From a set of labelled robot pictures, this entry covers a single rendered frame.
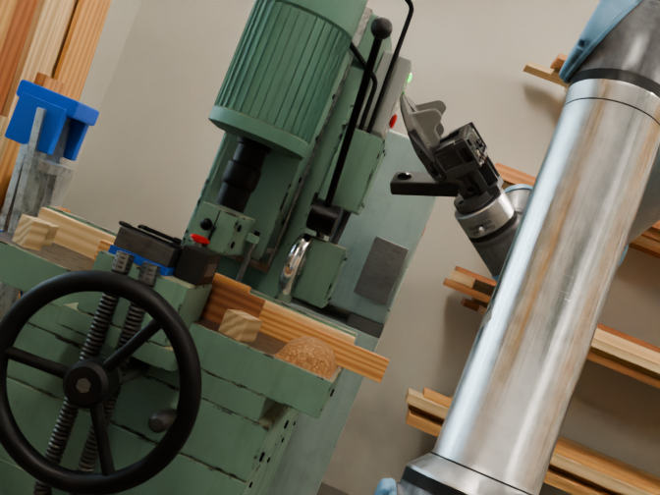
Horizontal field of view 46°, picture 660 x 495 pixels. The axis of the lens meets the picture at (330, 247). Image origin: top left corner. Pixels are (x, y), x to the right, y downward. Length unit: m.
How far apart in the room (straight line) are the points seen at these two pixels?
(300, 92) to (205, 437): 0.56
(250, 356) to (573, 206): 0.56
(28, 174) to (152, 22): 1.96
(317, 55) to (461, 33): 2.44
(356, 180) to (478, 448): 0.81
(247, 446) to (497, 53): 2.77
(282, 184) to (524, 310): 0.72
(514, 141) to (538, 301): 2.86
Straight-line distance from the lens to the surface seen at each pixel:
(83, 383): 1.05
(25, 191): 2.06
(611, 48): 0.91
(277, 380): 1.18
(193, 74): 3.79
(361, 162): 1.50
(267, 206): 1.43
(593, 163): 0.85
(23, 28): 2.91
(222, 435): 1.22
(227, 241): 1.30
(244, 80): 1.30
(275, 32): 1.30
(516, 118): 3.66
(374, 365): 1.32
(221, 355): 1.19
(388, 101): 1.62
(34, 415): 1.31
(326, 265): 1.47
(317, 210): 1.44
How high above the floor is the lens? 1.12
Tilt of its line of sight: 2 degrees down
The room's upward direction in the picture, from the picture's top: 22 degrees clockwise
